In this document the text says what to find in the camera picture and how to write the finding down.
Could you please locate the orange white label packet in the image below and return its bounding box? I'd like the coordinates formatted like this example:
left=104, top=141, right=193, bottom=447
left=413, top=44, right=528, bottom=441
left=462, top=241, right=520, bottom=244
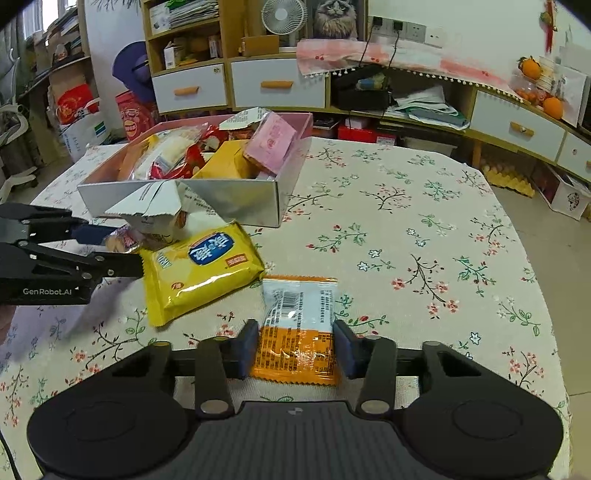
left=250, top=276, right=339, bottom=386

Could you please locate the large yellow biscuit pack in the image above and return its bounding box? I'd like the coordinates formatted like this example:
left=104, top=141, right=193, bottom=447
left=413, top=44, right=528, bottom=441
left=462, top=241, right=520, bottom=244
left=139, top=222, right=266, bottom=328

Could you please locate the white shopping bag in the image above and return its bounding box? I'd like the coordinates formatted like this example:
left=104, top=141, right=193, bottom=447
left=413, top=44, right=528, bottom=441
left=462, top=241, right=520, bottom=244
left=56, top=84, right=110, bottom=162

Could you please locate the red gift bag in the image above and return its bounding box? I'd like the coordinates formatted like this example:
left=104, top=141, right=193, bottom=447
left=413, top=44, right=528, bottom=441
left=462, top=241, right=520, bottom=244
left=115, top=90, right=158, bottom=141

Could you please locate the yellow snack packet in box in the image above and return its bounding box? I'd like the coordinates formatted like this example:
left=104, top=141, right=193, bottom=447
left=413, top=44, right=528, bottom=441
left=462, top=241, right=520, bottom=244
left=192, top=140, right=259, bottom=179

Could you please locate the purple plush toy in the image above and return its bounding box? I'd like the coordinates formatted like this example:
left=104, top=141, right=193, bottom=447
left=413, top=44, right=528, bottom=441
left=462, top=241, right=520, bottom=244
left=112, top=41, right=155, bottom=102

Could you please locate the pink snack box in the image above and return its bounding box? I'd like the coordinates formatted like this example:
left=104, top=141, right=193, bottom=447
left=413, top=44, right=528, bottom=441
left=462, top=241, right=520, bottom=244
left=78, top=112, right=314, bottom=228

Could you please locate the pink wrapped snack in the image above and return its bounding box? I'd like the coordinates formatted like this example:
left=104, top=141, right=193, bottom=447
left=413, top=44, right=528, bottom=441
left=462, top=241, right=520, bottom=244
left=243, top=112, right=297, bottom=175

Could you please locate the red box under cabinet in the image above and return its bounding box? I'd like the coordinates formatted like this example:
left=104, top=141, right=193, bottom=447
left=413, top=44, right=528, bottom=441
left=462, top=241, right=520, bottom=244
left=338, top=124, right=398, bottom=145

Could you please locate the wooden white drawer cabinet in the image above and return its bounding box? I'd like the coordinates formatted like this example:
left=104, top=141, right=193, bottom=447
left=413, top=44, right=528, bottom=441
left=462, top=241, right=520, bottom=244
left=141, top=1, right=590, bottom=180

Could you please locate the pink shelf cloth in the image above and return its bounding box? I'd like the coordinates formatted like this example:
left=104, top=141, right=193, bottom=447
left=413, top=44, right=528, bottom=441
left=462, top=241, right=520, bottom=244
left=295, top=39, right=518, bottom=98

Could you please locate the orange fruit lower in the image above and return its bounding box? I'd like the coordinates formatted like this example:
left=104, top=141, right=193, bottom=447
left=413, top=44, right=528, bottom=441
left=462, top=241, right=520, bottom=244
left=542, top=97, right=564, bottom=120

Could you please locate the orange fruit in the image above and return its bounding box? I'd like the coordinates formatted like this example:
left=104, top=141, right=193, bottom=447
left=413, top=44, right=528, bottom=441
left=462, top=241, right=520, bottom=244
left=542, top=97, right=564, bottom=120
left=518, top=56, right=542, bottom=81

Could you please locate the white desk fan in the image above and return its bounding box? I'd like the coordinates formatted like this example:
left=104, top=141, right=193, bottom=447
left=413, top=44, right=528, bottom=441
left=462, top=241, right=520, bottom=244
left=260, top=0, right=308, bottom=47

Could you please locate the orange fruit upper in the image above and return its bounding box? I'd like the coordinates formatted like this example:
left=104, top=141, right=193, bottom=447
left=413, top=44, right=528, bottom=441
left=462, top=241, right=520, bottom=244
left=518, top=56, right=542, bottom=81

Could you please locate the cat picture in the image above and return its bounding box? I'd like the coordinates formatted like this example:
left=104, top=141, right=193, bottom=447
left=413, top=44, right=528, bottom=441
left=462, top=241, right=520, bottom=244
left=312, top=0, right=358, bottom=40

